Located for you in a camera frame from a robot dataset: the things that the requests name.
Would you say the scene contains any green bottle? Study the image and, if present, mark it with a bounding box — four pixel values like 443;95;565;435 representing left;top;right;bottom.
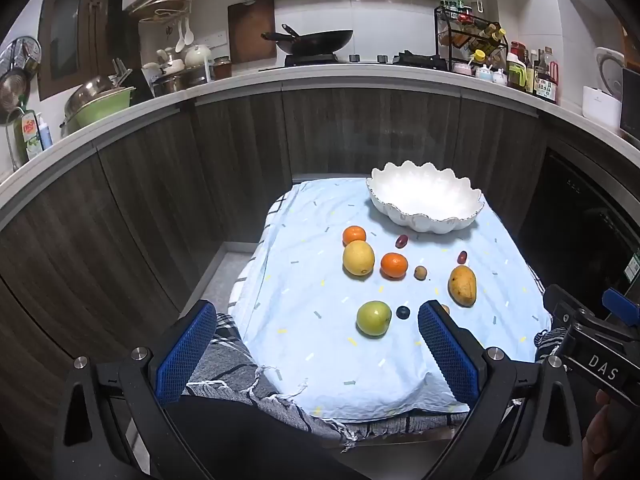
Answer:
506;52;528;92

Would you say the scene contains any white box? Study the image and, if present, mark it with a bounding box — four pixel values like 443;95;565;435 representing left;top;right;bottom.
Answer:
582;86;622;128

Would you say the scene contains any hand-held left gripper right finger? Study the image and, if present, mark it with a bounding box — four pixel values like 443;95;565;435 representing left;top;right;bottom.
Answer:
417;300;583;480

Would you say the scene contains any light blue patterned cloth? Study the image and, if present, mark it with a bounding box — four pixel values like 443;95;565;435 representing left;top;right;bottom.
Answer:
227;176;553;422

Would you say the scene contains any white scalloped bowl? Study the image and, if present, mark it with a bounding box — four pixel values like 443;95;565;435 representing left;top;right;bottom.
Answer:
366;160;486;233

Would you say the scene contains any dish soap bottle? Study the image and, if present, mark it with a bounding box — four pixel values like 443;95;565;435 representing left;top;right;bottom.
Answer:
20;109;45;161

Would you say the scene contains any yellow lemon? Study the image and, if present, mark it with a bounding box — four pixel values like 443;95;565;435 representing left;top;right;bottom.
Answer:
342;240;376;277

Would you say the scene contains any white cup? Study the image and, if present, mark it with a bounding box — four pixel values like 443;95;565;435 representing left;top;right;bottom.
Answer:
141;62;164;97

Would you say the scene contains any black gas stove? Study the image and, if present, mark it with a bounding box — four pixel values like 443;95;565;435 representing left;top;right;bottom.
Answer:
259;51;448;72

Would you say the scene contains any wood-grain base cabinet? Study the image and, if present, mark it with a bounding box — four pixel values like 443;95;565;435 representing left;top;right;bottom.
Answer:
0;80;640;411

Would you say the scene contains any green basin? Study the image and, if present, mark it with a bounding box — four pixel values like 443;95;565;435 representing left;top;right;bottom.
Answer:
65;86;137;128

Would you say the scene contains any brown cutting board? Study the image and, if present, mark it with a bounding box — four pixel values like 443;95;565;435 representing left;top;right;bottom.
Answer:
228;0;277;65

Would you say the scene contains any person's right hand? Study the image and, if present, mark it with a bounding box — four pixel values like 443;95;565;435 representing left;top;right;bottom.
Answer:
582;389;640;480

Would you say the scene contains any yellow mango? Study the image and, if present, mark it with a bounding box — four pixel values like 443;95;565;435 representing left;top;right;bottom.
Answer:
448;265;478;307

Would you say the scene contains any black wok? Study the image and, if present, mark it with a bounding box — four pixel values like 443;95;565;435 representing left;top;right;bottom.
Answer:
261;24;354;56

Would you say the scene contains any green apple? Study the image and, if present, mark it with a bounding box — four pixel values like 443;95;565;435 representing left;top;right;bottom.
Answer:
356;300;392;337

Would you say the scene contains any steel bowl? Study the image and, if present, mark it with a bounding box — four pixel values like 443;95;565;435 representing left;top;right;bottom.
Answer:
64;76;118;116

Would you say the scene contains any wall rack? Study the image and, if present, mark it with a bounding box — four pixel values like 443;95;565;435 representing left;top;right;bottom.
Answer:
127;0;196;23

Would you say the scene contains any hanging steel colander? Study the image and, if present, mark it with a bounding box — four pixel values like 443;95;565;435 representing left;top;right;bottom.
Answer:
0;35;42;126

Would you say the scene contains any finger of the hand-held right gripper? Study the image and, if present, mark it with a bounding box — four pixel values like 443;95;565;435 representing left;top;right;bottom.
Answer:
602;288;640;326
543;284;598;331

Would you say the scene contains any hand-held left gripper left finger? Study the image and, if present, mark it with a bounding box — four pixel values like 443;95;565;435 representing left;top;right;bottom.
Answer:
52;299;221;480

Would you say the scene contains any black dishwasher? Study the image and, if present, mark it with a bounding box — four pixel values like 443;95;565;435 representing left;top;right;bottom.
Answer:
520;147;640;341

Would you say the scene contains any white teapot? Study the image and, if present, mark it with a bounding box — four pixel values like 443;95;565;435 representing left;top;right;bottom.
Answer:
185;45;213;68

